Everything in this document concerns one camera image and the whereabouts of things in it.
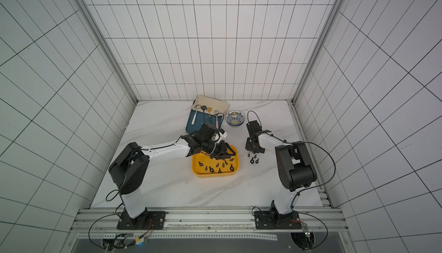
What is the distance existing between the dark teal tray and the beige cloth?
0.07 feet

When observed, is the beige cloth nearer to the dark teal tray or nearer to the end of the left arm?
the dark teal tray

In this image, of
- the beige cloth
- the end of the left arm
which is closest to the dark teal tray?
the beige cloth

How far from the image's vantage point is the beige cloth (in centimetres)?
115

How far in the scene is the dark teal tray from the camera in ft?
3.56
